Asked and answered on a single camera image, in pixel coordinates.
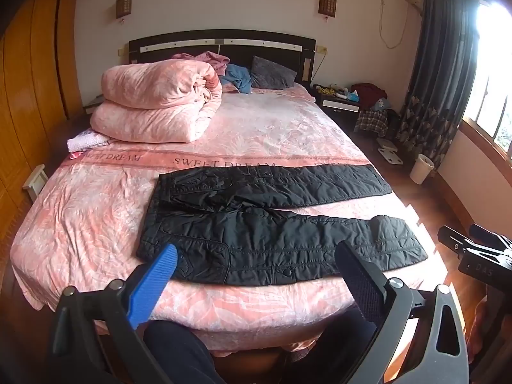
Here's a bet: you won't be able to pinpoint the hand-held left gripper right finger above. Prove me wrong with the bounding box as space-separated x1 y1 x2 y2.
335 241 469 384

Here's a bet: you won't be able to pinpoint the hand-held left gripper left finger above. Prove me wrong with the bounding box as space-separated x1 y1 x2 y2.
48 244 178 384

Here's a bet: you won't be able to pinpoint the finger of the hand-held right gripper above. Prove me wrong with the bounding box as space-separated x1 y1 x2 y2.
437 226 477 256
469 223 512 249

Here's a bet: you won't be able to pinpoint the black padded pants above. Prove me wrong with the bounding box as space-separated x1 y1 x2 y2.
137 164 429 287

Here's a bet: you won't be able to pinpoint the person's left leg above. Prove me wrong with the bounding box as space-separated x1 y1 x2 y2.
143 320 227 384

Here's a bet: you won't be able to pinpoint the white waste bin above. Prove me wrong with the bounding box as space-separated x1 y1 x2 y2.
409 153 436 186

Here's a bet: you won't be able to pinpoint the white bathroom scale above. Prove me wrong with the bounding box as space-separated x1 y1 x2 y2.
377 136 405 166

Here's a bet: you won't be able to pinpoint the plaid cloth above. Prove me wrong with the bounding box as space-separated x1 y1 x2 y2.
354 108 389 137

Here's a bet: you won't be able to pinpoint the window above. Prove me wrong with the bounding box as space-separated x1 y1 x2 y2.
460 0 512 153

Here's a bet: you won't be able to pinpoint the folded white pink towel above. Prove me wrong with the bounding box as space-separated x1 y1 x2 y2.
66 129 112 153

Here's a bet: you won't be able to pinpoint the white wooden stool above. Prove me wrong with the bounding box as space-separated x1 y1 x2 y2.
22 164 49 201

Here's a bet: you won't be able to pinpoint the dark red clothes pile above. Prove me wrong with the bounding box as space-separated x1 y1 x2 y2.
351 83 387 103

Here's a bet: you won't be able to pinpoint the dark patterned curtain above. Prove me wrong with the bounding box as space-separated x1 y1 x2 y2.
396 0 483 169

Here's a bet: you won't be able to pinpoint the black white bedside table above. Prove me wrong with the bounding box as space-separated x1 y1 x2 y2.
311 84 363 123

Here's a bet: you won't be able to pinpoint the bed with pink sheet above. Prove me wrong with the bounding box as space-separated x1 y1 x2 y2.
10 82 449 358

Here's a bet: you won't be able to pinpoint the folded pink quilt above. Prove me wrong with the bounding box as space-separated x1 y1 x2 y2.
90 59 223 144

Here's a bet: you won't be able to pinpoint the dark bedside table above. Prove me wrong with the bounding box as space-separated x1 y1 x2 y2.
82 95 105 116

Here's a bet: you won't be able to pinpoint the blue cloth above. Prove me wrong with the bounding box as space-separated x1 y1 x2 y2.
221 63 253 93

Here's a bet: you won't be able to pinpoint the crumpled pink cloth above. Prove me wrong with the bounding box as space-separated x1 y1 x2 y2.
171 51 231 84

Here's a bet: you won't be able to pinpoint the grey pillow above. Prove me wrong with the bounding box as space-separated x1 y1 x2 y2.
249 55 299 90

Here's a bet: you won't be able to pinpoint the wooden wardrobe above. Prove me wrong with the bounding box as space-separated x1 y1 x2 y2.
0 0 84 217

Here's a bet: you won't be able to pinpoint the dark wooden headboard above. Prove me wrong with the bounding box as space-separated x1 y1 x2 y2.
128 29 316 89

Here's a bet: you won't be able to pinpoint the white wall cord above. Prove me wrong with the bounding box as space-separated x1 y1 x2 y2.
378 0 409 51

